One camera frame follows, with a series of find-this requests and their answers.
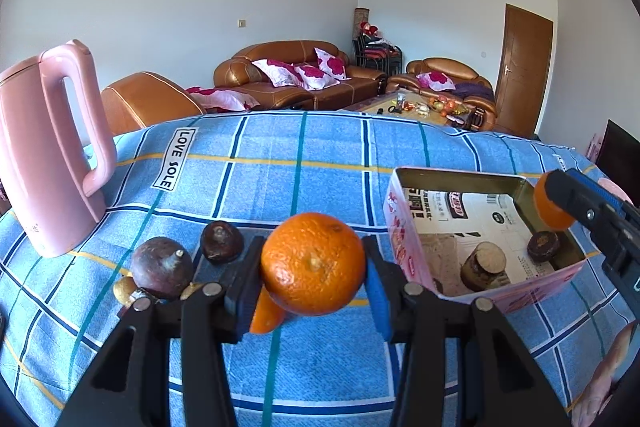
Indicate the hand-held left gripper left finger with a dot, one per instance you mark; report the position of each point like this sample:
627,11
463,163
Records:
245,318

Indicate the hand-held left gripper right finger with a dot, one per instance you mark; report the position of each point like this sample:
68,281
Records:
380,304

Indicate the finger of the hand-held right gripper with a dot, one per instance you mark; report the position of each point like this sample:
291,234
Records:
597,188
575,202

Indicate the orange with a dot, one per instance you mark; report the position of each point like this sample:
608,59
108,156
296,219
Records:
312,264
267,319
550,213

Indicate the dark water chestnut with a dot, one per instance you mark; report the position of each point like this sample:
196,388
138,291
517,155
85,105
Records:
543,247
221,243

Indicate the pink tin box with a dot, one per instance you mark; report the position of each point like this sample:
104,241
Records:
400,237

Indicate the purple passion fruit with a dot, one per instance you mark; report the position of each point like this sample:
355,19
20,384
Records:
161,269

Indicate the person's right forearm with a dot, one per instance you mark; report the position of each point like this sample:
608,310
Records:
612,377

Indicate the black television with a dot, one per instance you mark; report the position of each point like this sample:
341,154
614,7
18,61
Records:
622,152

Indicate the printed paper liner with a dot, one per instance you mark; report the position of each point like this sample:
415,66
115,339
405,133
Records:
445,227

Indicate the brown wooden door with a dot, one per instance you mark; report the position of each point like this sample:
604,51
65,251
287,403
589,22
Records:
522,67

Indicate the purple blanket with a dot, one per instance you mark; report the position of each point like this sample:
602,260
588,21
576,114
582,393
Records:
475,89

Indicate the blue plaid bed sheet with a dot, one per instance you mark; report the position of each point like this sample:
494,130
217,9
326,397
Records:
280,167

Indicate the fruit pile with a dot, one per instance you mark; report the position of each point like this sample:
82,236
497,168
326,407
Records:
445,106

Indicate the brown leather armchair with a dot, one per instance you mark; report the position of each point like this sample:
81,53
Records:
450,68

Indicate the floral pillow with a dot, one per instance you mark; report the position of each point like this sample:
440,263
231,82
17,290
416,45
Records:
332,64
225,98
435,81
314,77
277,73

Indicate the wooden coffee table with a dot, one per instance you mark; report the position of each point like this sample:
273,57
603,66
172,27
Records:
375,104

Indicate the dark jar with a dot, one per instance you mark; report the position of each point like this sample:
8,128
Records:
401,99

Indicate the brown leather footstool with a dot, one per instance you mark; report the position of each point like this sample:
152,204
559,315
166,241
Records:
145,102

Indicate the stacked black chairs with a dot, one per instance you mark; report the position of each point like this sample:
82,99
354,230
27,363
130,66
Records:
380,54

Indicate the brown leather sofa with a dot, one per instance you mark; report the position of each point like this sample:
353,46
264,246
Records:
240,72

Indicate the red plush toy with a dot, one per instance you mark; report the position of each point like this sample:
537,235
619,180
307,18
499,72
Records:
369,28

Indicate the pink electric kettle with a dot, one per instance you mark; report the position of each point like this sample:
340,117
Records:
35,147

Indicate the rolled mat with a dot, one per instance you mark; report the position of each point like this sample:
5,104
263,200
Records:
361,19

